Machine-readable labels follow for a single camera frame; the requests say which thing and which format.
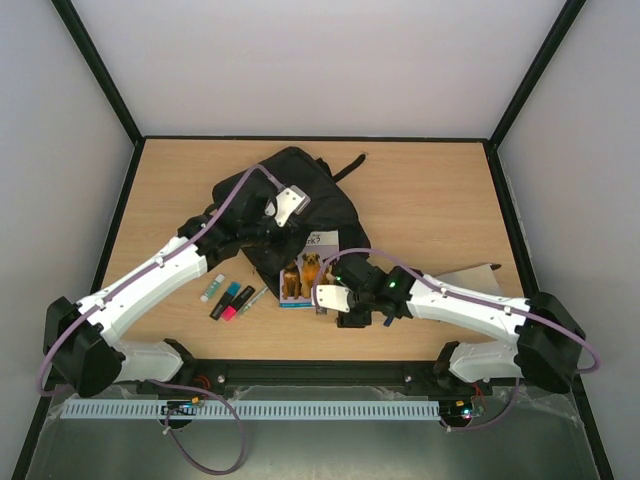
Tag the black marker pen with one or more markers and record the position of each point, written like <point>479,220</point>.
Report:
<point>242,297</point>

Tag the grey white pen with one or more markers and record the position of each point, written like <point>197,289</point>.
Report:
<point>254,299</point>

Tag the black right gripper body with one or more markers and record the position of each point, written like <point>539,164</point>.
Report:
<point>353,320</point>

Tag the blue highlighter marker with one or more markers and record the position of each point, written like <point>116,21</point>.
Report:
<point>229,295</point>

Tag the dog picture book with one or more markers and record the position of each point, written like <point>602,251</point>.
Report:
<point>297,278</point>

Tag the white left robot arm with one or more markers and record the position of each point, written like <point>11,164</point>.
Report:
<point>84,340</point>

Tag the light blue slotted cable duct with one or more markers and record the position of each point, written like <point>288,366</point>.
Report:
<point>252,410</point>

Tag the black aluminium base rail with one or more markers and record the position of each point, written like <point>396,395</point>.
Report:
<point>413,378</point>

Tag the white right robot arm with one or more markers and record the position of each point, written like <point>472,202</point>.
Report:
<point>533,339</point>

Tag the pink highlighter marker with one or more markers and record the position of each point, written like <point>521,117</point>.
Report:
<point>228,313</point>

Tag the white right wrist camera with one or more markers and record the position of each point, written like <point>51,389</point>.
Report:
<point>332,297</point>

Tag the white green glue stick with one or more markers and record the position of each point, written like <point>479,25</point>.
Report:
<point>212,288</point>

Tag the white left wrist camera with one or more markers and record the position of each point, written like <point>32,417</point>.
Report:
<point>290,201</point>

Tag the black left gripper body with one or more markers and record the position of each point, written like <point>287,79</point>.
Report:
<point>253,231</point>

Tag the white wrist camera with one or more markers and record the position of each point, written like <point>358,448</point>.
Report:
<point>290,201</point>
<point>332,297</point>

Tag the black student backpack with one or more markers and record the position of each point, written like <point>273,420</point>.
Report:
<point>329,209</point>

